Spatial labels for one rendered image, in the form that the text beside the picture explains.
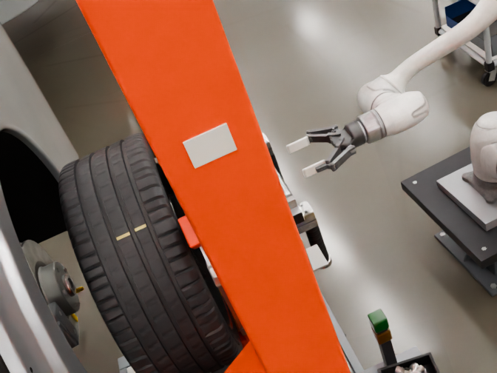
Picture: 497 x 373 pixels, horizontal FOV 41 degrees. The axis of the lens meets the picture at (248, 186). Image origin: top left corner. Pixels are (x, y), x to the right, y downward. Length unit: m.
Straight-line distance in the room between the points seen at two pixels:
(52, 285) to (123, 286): 0.38
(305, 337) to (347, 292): 1.33
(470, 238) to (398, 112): 0.58
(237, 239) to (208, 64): 0.32
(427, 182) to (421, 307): 0.46
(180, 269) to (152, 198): 0.17
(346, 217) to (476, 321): 0.76
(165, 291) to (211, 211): 0.46
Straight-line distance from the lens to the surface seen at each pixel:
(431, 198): 2.49
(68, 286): 1.86
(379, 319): 1.71
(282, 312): 1.26
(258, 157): 1.02
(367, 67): 3.84
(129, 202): 1.51
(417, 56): 2.11
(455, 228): 2.37
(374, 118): 1.96
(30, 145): 2.01
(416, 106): 1.98
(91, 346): 2.94
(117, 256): 1.48
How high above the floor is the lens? 2.01
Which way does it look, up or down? 38 degrees down
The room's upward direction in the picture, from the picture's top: 22 degrees counter-clockwise
